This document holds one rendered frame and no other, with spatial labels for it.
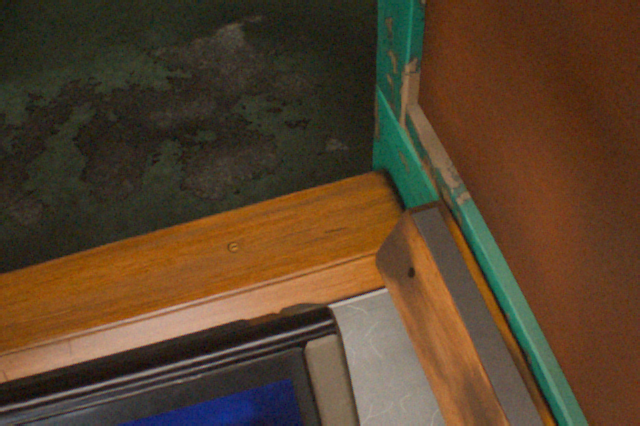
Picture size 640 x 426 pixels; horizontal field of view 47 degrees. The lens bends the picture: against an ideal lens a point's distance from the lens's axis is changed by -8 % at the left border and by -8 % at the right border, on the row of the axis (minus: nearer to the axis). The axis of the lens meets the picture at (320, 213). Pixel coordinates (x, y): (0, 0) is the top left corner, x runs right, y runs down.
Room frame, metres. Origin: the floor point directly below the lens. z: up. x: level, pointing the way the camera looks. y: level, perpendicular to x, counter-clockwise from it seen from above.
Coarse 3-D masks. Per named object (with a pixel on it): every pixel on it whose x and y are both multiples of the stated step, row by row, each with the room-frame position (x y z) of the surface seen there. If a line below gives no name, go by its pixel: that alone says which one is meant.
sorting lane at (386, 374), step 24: (336, 312) 0.35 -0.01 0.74; (360, 312) 0.35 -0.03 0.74; (384, 312) 0.35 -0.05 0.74; (360, 336) 0.32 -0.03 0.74; (384, 336) 0.32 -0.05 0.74; (360, 360) 0.30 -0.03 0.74; (384, 360) 0.30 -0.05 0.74; (408, 360) 0.30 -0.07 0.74; (360, 384) 0.28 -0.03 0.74; (384, 384) 0.27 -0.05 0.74; (408, 384) 0.27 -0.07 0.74; (360, 408) 0.25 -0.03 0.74; (384, 408) 0.25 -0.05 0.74; (408, 408) 0.25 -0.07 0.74; (432, 408) 0.25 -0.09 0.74
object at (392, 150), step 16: (384, 112) 0.51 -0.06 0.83; (384, 128) 0.51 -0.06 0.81; (400, 128) 0.48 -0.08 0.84; (384, 144) 0.51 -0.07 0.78; (400, 144) 0.47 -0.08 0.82; (384, 160) 0.51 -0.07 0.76; (400, 160) 0.47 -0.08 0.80; (416, 160) 0.44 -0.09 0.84; (400, 176) 0.47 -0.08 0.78; (416, 176) 0.43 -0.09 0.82; (400, 192) 0.47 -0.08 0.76; (416, 192) 0.43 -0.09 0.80; (432, 192) 0.40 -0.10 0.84
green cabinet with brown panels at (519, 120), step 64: (384, 0) 0.52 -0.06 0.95; (448, 0) 0.44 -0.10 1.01; (512, 0) 0.36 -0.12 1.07; (576, 0) 0.31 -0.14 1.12; (384, 64) 0.52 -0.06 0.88; (448, 64) 0.43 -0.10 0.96; (512, 64) 0.35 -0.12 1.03; (576, 64) 0.29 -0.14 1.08; (448, 128) 0.42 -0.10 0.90; (512, 128) 0.34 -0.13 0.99; (576, 128) 0.28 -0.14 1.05; (448, 192) 0.38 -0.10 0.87; (512, 192) 0.32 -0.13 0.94; (576, 192) 0.26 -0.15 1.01; (512, 256) 0.30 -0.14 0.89; (576, 256) 0.25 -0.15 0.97; (512, 320) 0.26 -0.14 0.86; (576, 320) 0.22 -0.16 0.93; (576, 384) 0.20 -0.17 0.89
